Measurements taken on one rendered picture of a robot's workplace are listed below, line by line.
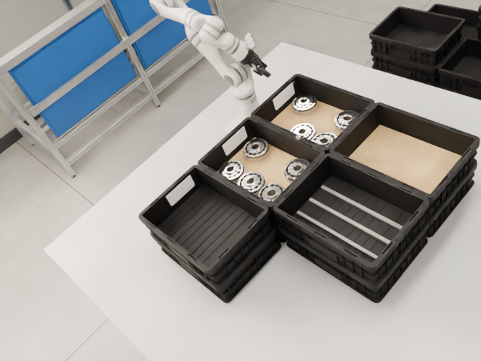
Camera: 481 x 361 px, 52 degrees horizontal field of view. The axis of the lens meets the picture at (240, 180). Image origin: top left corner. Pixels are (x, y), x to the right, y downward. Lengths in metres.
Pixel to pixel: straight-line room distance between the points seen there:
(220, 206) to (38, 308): 1.59
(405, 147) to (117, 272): 1.19
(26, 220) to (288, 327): 2.38
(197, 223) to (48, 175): 2.19
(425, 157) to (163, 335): 1.10
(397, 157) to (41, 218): 2.47
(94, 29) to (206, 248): 2.07
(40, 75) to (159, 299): 1.91
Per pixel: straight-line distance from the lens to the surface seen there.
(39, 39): 3.31
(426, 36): 3.00
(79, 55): 3.44
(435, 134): 1.85
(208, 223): 1.81
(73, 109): 3.51
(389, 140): 1.91
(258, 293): 1.74
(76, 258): 2.16
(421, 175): 1.79
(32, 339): 3.04
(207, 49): 2.10
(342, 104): 2.04
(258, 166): 1.92
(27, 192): 3.85
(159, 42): 3.75
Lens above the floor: 2.18
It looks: 46 degrees down
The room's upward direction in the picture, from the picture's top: 22 degrees counter-clockwise
